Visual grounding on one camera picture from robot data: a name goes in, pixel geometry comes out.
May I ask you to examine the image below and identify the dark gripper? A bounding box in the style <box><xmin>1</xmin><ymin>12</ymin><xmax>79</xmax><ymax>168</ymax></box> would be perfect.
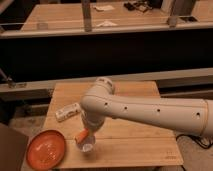
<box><xmin>84</xmin><ymin>124</ymin><xmax>101</xmax><ymax>134</ymax></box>

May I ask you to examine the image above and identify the orange pepper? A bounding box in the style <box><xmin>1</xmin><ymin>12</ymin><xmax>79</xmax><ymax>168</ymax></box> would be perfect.
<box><xmin>75</xmin><ymin>129</ymin><xmax>89</xmax><ymax>143</ymax></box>

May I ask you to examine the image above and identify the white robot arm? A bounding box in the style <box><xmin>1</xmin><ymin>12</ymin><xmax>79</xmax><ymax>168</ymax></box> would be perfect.
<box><xmin>80</xmin><ymin>77</ymin><xmax>213</xmax><ymax>138</ymax></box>

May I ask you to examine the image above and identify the white ceramic cup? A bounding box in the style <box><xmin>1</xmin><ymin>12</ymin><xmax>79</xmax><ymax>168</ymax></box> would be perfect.
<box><xmin>75</xmin><ymin>135</ymin><xmax>96</xmax><ymax>153</ymax></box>

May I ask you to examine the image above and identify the orange plate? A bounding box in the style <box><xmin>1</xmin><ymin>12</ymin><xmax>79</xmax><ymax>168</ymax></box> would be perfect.
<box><xmin>26</xmin><ymin>130</ymin><xmax>66</xmax><ymax>171</ymax></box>

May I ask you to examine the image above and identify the brown cardboard box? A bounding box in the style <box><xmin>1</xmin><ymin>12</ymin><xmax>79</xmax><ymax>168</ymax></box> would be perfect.
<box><xmin>0</xmin><ymin>123</ymin><xmax>28</xmax><ymax>171</ymax></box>

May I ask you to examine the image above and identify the crumpled white paper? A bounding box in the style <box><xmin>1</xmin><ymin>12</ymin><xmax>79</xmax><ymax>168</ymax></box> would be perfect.
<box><xmin>96</xmin><ymin>20</ymin><xmax>117</xmax><ymax>27</ymax></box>

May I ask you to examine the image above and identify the white paper sheet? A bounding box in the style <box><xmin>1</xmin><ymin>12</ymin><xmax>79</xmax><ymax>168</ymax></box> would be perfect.
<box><xmin>94</xmin><ymin>5</ymin><xmax>115</xmax><ymax>11</ymax></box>

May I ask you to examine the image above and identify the dark tool pile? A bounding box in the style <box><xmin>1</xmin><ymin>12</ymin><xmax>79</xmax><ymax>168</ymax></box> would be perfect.
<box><xmin>123</xmin><ymin>0</ymin><xmax>152</xmax><ymax>13</ymax></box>

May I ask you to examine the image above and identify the metal clamp bracket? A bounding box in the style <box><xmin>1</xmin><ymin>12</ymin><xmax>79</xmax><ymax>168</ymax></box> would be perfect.
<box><xmin>0</xmin><ymin>68</ymin><xmax>27</xmax><ymax>88</ymax></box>

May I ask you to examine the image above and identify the black cable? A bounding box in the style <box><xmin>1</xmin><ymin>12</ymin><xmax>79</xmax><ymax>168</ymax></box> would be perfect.
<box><xmin>175</xmin><ymin>131</ymin><xmax>213</xmax><ymax>150</ymax></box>

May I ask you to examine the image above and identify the metal post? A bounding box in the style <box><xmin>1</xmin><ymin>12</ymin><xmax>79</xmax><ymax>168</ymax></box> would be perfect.
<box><xmin>81</xmin><ymin>0</ymin><xmax>92</xmax><ymax>32</ymax></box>
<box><xmin>167</xmin><ymin>0</ymin><xmax>197</xmax><ymax>27</ymax></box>

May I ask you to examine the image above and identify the metal post right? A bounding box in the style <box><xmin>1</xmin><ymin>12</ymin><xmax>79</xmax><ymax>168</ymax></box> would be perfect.
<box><xmin>167</xmin><ymin>0</ymin><xmax>197</xmax><ymax>27</ymax></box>

